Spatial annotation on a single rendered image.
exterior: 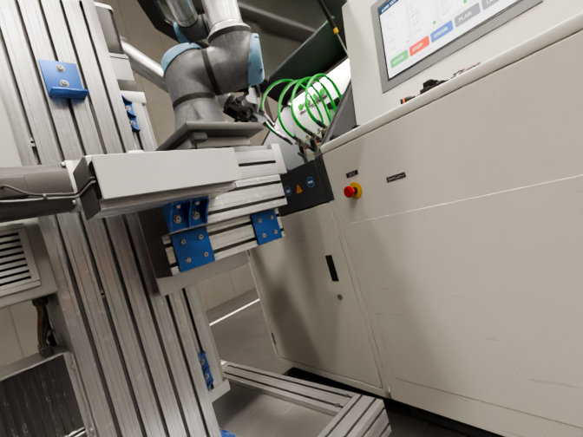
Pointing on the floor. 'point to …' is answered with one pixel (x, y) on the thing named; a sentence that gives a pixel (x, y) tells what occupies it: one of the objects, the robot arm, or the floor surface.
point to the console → (474, 230)
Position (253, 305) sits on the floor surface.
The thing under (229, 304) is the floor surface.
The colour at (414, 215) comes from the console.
